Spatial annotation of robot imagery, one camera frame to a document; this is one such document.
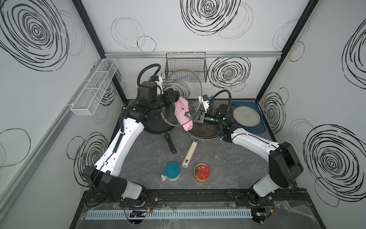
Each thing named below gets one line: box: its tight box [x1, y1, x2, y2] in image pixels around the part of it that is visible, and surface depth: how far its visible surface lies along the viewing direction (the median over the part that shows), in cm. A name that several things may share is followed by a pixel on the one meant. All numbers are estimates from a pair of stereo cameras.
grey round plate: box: [232, 105, 261, 127], surface depth 109 cm
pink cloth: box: [174, 96, 194, 132], surface depth 71 cm
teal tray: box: [231, 101, 266, 133], surface depth 107 cm
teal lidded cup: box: [161, 162, 181, 182], surface depth 77 cm
